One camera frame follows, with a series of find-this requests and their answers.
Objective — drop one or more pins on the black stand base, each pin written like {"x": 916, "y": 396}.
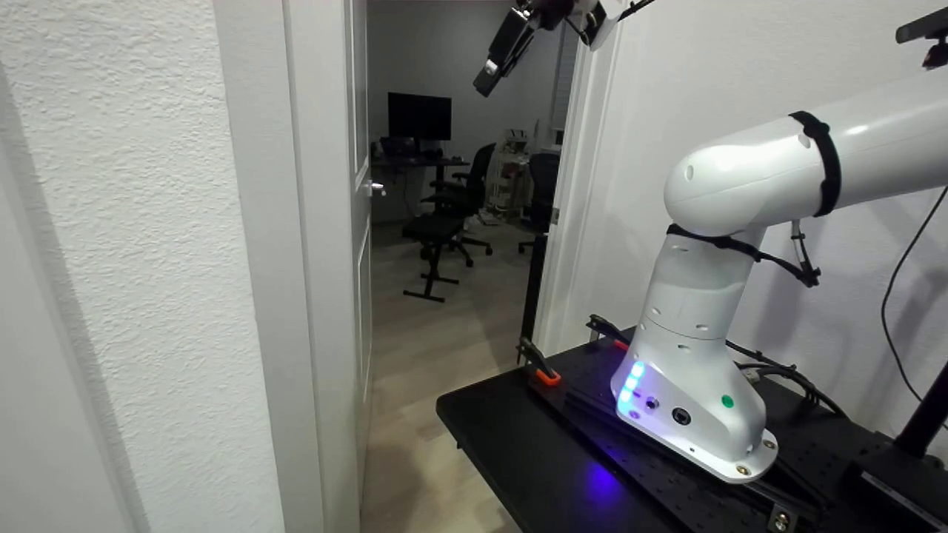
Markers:
{"x": 899, "y": 492}

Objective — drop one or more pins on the black computer monitor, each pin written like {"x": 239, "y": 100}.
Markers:
{"x": 417, "y": 116}

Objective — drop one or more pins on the orange black clamp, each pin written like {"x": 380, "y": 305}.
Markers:
{"x": 548, "y": 377}

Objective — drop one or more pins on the white tall cabinet door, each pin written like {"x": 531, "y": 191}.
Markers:
{"x": 297, "y": 298}

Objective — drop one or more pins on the black stand pole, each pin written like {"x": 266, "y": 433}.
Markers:
{"x": 928, "y": 417}

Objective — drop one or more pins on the black upright bar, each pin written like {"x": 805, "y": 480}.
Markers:
{"x": 533, "y": 285}

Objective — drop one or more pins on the dark computer desk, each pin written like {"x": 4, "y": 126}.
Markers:
{"x": 394, "y": 187}

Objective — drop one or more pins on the white plain door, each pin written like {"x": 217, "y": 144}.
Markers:
{"x": 355, "y": 298}

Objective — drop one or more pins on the red black clamp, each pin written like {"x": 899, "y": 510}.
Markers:
{"x": 604, "y": 331}

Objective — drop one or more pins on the black camera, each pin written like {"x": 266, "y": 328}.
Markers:
{"x": 922, "y": 26}

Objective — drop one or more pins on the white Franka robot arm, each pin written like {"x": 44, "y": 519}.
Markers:
{"x": 691, "y": 396}

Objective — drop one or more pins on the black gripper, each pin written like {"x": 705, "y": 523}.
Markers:
{"x": 543, "y": 12}

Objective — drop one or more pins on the white cart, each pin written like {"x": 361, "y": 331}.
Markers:
{"x": 511, "y": 163}

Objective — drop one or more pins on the black stool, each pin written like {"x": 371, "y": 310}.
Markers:
{"x": 431, "y": 228}

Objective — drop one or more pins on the black mounting table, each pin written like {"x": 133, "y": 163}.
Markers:
{"x": 514, "y": 445}

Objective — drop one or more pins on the black office chair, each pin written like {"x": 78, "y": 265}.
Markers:
{"x": 475, "y": 187}
{"x": 540, "y": 193}

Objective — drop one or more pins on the white door frame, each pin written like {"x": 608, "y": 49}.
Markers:
{"x": 580, "y": 197}

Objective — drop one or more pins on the metal table bracket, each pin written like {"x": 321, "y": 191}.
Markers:
{"x": 783, "y": 519}

